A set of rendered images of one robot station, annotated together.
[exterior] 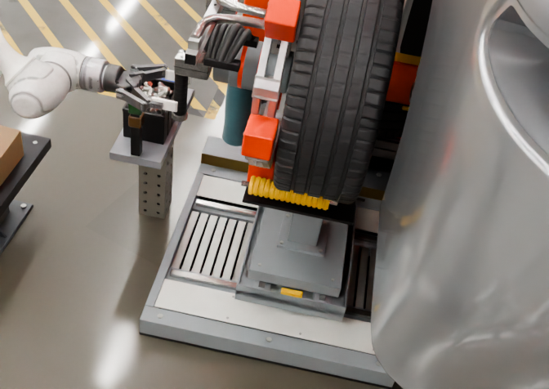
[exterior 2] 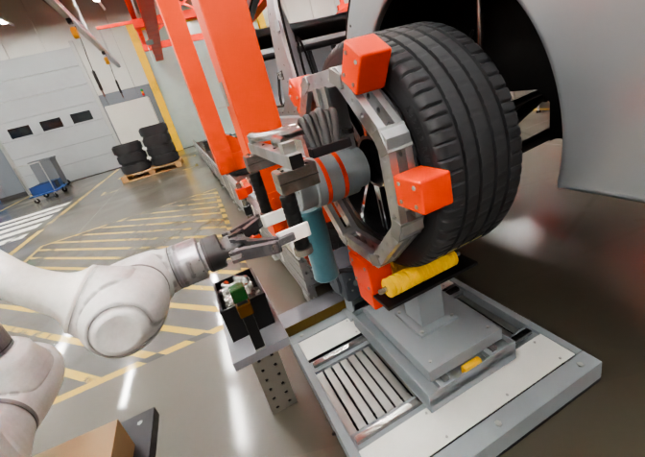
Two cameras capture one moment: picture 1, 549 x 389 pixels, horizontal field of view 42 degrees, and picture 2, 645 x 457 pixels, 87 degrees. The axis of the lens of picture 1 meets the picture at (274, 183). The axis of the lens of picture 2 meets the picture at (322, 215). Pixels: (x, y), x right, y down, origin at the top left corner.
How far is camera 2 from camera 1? 1.30 m
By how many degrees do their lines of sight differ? 27
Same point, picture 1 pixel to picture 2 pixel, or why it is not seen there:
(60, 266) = not seen: outside the picture
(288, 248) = (431, 331)
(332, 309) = (506, 351)
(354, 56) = (452, 58)
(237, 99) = (318, 231)
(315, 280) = (479, 337)
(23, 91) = (103, 307)
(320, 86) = (450, 93)
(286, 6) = (368, 40)
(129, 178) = (241, 394)
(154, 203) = (283, 394)
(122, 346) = not seen: outside the picture
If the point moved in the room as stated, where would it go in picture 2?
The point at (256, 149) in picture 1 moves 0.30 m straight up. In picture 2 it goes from (438, 196) to (416, 25)
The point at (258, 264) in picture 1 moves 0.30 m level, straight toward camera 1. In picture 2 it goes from (429, 361) to (521, 439)
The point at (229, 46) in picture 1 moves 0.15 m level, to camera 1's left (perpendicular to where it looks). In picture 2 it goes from (328, 126) to (262, 147)
